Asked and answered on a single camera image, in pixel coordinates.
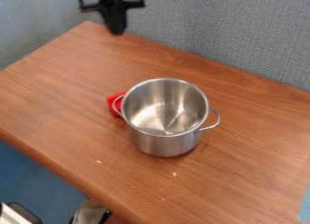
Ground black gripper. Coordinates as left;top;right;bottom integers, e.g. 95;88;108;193
78;0;146;35

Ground red plastic block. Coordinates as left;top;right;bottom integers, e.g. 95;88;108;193
107;92;127;117

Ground stainless steel pot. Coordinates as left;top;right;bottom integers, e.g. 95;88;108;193
119;78;222;157

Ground grey black object under table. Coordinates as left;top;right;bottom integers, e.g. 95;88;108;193
70;199;112;224

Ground white black device corner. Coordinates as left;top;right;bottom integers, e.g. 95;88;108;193
0;201;43;224

